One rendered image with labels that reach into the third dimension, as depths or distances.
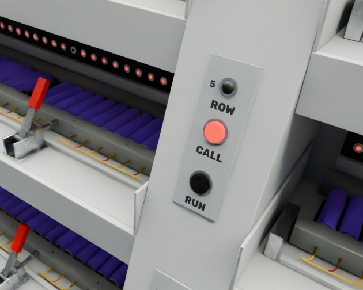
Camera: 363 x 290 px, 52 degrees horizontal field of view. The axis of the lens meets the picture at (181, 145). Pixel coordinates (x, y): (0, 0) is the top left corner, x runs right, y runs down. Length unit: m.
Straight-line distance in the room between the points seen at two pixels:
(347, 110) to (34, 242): 0.44
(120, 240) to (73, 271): 0.17
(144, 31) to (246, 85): 0.10
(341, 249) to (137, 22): 0.25
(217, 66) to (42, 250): 0.38
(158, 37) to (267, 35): 0.09
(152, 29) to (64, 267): 0.34
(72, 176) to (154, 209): 0.12
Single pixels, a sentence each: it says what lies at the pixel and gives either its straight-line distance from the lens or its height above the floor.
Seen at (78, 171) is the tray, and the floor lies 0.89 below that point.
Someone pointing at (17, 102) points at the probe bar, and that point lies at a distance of 0.53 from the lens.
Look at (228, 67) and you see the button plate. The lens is 0.27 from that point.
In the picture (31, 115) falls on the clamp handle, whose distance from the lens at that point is 0.45.
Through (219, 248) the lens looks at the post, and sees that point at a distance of 0.31.
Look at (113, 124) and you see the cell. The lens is 0.47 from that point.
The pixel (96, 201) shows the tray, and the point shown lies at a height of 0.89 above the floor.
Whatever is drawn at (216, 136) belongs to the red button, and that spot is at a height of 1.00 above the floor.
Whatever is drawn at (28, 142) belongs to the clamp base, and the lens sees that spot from 0.45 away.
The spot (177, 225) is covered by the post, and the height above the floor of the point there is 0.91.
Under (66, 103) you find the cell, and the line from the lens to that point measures 0.52.
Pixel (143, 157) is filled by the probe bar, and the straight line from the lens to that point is 0.40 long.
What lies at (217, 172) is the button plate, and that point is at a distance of 0.29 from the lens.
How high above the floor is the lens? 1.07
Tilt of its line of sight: 18 degrees down
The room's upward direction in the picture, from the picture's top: 15 degrees clockwise
